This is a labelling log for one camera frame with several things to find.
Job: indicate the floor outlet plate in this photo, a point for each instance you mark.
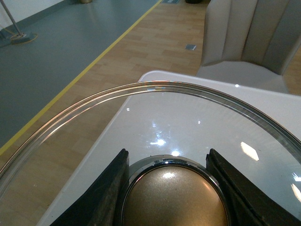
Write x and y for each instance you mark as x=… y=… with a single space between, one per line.
x=190 y=47

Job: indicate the beige chair left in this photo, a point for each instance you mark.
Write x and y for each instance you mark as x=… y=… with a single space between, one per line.
x=250 y=42

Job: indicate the glass pot lid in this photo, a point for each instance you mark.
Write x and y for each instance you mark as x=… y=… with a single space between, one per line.
x=168 y=128

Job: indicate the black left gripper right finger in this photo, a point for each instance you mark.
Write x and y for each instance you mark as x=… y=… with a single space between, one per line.
x=248 y=205

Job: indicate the metal stand pole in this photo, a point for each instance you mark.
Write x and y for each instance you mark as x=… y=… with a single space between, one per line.
x=20 y=37

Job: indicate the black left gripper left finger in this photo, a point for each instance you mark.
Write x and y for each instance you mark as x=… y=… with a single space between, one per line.
x=96 y=206

